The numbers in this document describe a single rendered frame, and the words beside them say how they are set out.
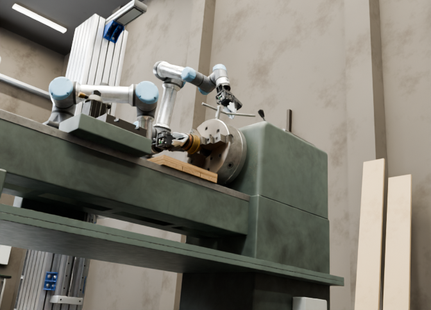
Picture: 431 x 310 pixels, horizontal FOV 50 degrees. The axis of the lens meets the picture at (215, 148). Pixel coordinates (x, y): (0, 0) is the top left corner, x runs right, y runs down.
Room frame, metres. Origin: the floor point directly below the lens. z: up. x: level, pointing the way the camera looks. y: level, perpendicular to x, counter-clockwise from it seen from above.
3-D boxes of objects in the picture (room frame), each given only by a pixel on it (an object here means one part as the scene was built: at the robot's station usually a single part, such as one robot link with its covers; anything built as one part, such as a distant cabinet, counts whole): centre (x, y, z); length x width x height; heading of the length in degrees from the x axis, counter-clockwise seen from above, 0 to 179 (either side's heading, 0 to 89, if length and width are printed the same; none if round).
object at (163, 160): (1.95, 0.21, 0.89); 0.36 x 0.30 x 0.04; 43
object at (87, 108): (1.77, 0.51, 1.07); 0.07 x 0.07 x 0.10; 43
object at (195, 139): (2.04, 0.12, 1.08); 0.09 x 0.09 x 0.09; 43
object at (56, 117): (2.25, 0.81, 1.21); 0.15 x 0.15 x 0.10
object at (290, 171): (2.44, -0.27, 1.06); 0.59 x 0.48 x 0.39; 133
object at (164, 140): (2.07, 0.25, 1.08); 0.12 x 0.09 x 0.08; 42
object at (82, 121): (1.71, 0.53, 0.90); 0.53 x 0.30 x 0.06; 43
